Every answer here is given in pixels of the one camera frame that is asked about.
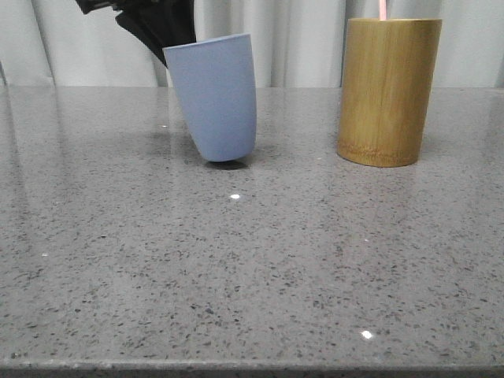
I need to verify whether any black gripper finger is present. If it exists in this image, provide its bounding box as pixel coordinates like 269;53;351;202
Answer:
114;0;196;66

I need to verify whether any blue plastic cup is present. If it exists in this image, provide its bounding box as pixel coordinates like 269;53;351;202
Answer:
163;34;257;162

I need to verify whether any pink chopstick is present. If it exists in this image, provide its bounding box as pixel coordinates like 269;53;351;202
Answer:
379;0;387;20

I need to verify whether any grey curtain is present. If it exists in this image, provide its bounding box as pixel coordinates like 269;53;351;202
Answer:
1;1;503;87

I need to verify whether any bamboo cylinder holder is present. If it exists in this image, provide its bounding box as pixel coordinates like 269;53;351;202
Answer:
337;18;442;167

